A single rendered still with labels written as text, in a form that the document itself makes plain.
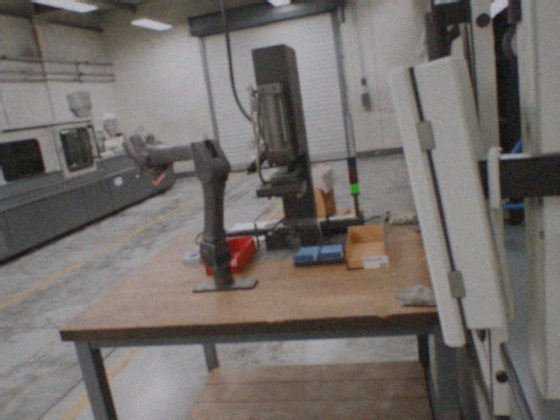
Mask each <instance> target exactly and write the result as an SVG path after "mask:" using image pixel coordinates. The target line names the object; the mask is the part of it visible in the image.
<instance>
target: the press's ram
mask: <svg viewBox="0 0 560 420"><path fill-rule="evenodd" d="M275 166H276V167H278V171H276V172H275V173H273V174H272V175H271V176H270V183H268V184H261V185H259V186H258V187H257V188H256V189H255V193H256V198H265V197H267V200H271V199H272V197H274V198H278V197H281V199H285V197H288V196H290V195H294V194H297V195H298V197H302V195H303V193H304V192H305V191H306V189H307V182H306V179H304V180H299V177H297V175H298V174H299V173H300V172H301V171H302V167H301V164H299V165H292V166H289V165H288V163H281V164H275Z"/></svg>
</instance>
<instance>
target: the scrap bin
mask: <svg viewBox="0 0 560 420"><path fill-rule="evenodd" d="M226 240H228V250H229V251H230V253H231V254H232V256H233V260H232V261H230V263H231V267H232V273H233V274H240V273H241V271H242V270H243V268H244V267H245V266H246V264H247V263H248V261H249V260H250V259H251V257H252V256H253V254H254V253H255V252H256V246H255V240H254V236H250V237H239V238H228V239H226ZM205 269H206V274H207V276H213V273H212V268H208V267H207V265H206V264H205Z"/></svg>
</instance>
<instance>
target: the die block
mask: <svg viewBox="0 0 560 420"><path fill-rule="evenodd" d="M289 231H290V230H281V231H276V233H275V235H274V236H273V237H272V238H270V239H269V237H268V236H267V235H268V232H263V236H264V243H265V249H266V250H279V249H283V248H284V246H285V244H286V243H287V237H286V234H289ZM296 233H299V238H300V245H301V247H304V246H315V245H318V243H319V241H320V233H319V225H318V221H317V224H316V226H315V227H313V228H303V229H297V231H296Z"/></svg>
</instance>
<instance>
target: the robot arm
mask: <svg viewBox="0 0 560 420"><path fill-rule="evenodd" d="M121 145H122V147H123V149H124V151H125V153H126V154H127V156H128V158H129V160H131V161H132V163H133V169H134V171H135V172H136V173H137V174H144V175H145V176H146V177H147V178H148V179H149V181H151V182H152V183H153V184H154V185H157V184H158V183H159V182H160V180H161V179H162V178H163V177H164V176H165V175H164V174H163V172H164V171H168V170H169V169H170V167H171V166H172V165H173V164H174V163H175V162H181V161H193V162H194V167H195V172H196V176H197V178H198V179H199V182H202V189H203V195H204V232H203V236H202V241H200V242H199V244H200V257H201V259H202V260H203V262H204V264H206V265H207V267H208V268H212V273H213V279H214V281H204V282H199V283H197V285H196V286H195V287H194V288H193V289H192V290H193V293H202V292H217V291H232V290H247V289H252V288H253V287H254V286H255V284H256V282H257V279H256V278H245V279H234V278H233V273H232V267H231V263H230V261H232V260H233V256H232V254H231V253H230V251H229V250H228V240H226V234H225V227H224V197H225V189H226V181H229V175H230V173H231V164H230V162H229V160H228V158H227V156H226V155H225V153H224V151H223V149H222V147H221V146H220V144H219V142H218V140H217V139H216V138H210V139H205V140H204V141H195V142H190V143H180V144H172V145H159V146H154V147H148V146H146V145H145V143H144V141H143V139H142V137H141V136H140V135H133V136H130V137H129V138H127V139H125V140H124V141H123V142H122V143H121ZM209 146H210V147H209ZM210 151H211V153H210ZM211 156H212V157H211Z"/></svg>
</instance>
